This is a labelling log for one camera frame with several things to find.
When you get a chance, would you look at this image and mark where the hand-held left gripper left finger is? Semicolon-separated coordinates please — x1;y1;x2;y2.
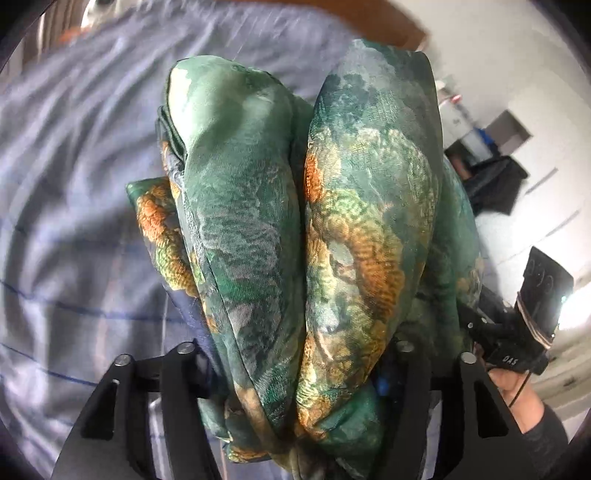
51;342;223;480

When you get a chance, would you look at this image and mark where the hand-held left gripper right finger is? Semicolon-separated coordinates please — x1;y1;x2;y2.
376;340;536;480

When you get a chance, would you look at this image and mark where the green printed silk garment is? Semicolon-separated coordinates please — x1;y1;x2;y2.
126;38;485;480

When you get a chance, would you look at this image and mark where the person's right forearm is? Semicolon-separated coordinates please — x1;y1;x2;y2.
518;403;570;480

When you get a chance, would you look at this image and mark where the person's right hand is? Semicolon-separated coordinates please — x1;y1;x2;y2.
475;346;546;435

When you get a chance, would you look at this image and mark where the black jacket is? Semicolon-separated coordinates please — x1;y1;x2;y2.
462;154;530;216

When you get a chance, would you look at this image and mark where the dark wooden chair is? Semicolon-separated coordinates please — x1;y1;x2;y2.
445;148;477;180

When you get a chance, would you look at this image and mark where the white desk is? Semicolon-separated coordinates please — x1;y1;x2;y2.
434;80;500;162

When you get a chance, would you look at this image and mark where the blue plaid bed sheet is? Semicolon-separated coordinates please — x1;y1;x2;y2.
0;0;365;480

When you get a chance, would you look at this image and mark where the beige curtain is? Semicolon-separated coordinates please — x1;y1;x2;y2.
22;0;85;58

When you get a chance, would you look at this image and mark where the white round fan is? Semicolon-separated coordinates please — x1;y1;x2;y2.
82;0;126;23

